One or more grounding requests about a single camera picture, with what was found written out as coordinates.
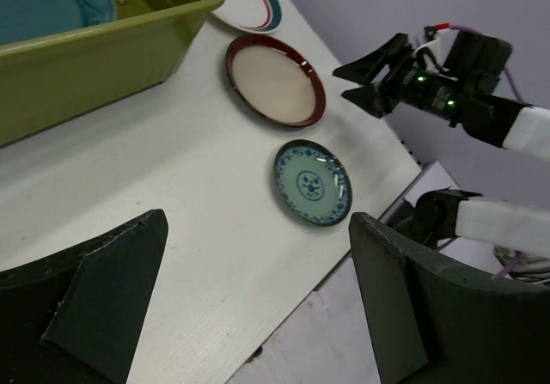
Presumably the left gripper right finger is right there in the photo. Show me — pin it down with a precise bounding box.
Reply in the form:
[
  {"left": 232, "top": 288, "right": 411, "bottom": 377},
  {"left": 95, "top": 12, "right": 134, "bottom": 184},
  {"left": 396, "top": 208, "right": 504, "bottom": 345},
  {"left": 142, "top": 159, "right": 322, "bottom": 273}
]
[{"left": 349, "top": 212, "right": 549, "bottom": 383}]

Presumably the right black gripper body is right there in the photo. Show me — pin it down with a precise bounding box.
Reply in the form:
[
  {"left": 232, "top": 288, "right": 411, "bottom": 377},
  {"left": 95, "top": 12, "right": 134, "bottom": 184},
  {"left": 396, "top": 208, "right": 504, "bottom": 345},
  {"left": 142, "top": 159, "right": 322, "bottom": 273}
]
[{"left": 373, "top": 48, "right": 461, "bottom": 120}]

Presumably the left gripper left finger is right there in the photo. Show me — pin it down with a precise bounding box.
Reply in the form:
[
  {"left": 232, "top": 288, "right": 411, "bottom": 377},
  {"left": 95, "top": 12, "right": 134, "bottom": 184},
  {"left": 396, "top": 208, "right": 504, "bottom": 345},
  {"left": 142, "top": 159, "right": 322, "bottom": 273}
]
[{"left": 1, "top": 209, "right": 168, "bottom": 383}]

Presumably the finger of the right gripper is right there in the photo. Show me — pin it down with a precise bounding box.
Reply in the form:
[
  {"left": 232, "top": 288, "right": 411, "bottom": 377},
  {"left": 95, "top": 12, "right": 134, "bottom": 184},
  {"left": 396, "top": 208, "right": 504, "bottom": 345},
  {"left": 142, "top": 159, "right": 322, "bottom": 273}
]
[
  {"left": 341, "top": 84, "right": 385, "bottom": 119},
  {"left": 333, "top": 33, "right": 413, "bottom": 86}
]

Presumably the dark red rimmed plate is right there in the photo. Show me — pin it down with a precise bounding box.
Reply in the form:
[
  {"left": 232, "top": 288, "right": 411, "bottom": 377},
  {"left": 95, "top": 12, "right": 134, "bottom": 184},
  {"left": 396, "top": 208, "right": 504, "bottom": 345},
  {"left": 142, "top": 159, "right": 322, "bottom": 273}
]
[{"left": 224, "top": 34, "right": 327, "bottom": 128}]

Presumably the teal scalloped plate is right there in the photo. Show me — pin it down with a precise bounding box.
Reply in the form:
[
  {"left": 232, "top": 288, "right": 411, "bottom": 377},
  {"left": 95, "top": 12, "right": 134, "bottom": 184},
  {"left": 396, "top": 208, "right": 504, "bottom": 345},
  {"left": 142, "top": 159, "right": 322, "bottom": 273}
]
[{"left": 1, "top": 0, "right": 117, "bottom": 45}]

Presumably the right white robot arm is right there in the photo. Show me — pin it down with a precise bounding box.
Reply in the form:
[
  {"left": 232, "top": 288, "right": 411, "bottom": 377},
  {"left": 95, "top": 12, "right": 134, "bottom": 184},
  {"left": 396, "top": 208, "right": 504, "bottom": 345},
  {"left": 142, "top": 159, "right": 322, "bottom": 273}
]
[{"left": 333, "top": 25, "right": 549, "bottom": 262}]

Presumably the green plastic bin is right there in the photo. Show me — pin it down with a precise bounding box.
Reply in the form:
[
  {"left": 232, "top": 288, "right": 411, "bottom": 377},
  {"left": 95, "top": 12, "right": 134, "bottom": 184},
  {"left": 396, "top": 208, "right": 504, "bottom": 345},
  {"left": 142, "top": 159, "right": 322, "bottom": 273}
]
[{"left": 1, "top": 0, "right": 225, "bottom": 145}]

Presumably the small blue patterned plate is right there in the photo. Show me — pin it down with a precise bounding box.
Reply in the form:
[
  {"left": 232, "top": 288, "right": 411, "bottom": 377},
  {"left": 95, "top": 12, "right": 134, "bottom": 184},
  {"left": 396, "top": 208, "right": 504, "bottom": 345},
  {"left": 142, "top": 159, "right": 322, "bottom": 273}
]
[{"left": 272, "top": 139, "right": 352, "bottom": 227}]

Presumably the white plate striped rim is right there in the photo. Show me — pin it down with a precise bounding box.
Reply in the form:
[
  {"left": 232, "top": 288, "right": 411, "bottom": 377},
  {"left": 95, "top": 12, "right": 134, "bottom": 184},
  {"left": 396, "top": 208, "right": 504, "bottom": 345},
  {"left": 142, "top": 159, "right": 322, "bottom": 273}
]
[{"left": 212, "top": 0, "right": 283, "bottom": 34}]

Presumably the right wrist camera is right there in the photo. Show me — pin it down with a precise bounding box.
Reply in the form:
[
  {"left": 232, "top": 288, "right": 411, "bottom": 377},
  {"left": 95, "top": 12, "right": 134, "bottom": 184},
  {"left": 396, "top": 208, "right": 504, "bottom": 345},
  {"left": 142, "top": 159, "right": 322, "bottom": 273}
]
[{"left": 412, "top": 22, "right": 451, "bottom": 75}]

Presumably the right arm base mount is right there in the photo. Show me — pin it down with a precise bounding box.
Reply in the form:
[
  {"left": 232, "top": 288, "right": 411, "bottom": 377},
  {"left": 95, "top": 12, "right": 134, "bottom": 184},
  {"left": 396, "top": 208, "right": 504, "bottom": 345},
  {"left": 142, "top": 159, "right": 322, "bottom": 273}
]
[{"left": 380, "top": 198, "right": 430, "bottom": 245}]

